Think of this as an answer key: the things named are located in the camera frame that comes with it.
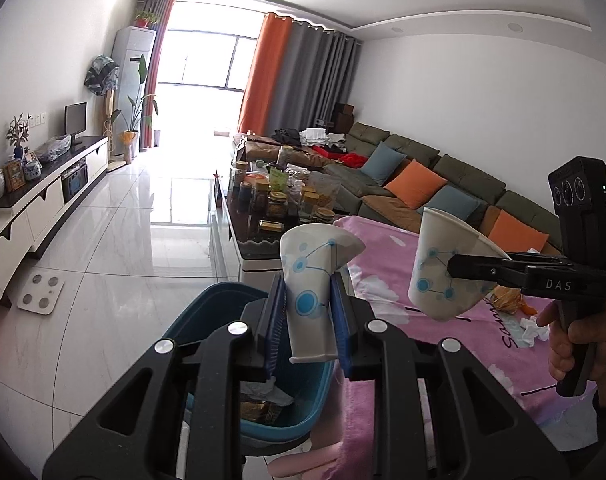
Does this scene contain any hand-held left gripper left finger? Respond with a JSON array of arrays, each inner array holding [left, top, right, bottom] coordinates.
[[42, 274, 288, 480]]

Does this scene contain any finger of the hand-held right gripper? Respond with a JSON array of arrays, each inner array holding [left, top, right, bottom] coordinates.
[[503, 254, 574, 267], [447, 254, 528, 281]]

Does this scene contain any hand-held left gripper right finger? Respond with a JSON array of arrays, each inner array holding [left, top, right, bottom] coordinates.
[[330, 271, 568, 480]]

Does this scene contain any blue dotted paper cup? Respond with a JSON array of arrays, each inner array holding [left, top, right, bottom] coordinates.
[[279, 224, 366, 365], [407, 206, 512, 322]]

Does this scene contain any blue plastic bin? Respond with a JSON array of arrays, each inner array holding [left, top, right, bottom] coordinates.
[[160, 281, 336, 457]]

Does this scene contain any person's right hand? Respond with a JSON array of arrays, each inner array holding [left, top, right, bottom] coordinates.
[[537, 302, 606, 408]]

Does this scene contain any orange cushion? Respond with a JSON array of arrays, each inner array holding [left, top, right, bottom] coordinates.
[[488, 209, 550, 253], [383, 159, 448, 210]]

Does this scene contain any gold foil wrapper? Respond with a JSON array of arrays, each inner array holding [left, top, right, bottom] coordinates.
[[490, 287, 538, 317], [240, 397, 284, 426]]

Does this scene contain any blue cushion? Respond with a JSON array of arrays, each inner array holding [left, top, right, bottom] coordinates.
[[361, 141, 408, 186], [423, 185, 481, 223]]

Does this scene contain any small white crumpled tissue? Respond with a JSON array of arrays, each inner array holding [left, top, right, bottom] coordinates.
[[515, 312, 551, 348]]

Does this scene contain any black glass coffee table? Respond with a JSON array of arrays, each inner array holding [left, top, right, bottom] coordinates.
[[210, 160, 354, 281]]

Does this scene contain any green sectional sofa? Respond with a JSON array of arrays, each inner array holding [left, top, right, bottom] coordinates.
[[243, 121, 564, 261]]

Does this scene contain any pink floral tablecloth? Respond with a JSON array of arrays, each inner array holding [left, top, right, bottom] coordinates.
[[310, 215, 606, 480]]

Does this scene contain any group of food jars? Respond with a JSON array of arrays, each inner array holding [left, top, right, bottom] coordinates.
[[230, 145, 344, 224]]

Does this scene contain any red cloth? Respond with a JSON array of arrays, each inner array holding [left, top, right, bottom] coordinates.
[[313, 145, 368, 168]]

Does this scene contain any white clothes pile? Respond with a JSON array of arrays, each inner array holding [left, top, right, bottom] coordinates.
[[303, 127, 344, 143]]

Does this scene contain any brown box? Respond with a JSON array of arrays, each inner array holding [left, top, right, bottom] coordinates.
[[332, 103, 354, 131]]

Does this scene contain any white bathroom scale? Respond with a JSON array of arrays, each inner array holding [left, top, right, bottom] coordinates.
[[17, 274, 65, 316]]

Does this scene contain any orange curtain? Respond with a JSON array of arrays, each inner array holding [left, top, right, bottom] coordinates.
[[237, 12, 294, 136]]

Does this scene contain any tall leafy potted plant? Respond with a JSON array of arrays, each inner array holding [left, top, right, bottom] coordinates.
[[114, 55, 158, 163]]

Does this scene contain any white black tv cabinet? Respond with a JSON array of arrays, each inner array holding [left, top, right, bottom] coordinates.
[[0, 135, 111, 307]]

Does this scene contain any large window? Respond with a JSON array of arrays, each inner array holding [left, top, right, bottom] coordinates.
[[158, 30, 258, 93]]

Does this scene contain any striped red grey curtain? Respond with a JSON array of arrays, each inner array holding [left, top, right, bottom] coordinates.
[[138, 0, 176, 152]]

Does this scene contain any clear plastic bag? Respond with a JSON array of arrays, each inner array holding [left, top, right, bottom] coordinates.
[[37, 136, 74, 162]]

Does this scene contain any black monitor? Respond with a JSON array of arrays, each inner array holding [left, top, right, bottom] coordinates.
[[64, 102, 88, 148]]

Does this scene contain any white standing air conditioner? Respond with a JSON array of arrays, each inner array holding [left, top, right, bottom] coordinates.
[[110, 26, 157, 153]]

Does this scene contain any covered standing fan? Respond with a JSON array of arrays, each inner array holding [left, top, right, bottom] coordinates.
[[84, 55, 120, 97]]

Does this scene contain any plant in blue vase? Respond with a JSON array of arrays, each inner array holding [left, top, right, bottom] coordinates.
[[5, 112, 32, 161]]

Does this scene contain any picture frame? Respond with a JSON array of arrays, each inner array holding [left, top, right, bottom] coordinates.
[[3, 160, 26, 192]]

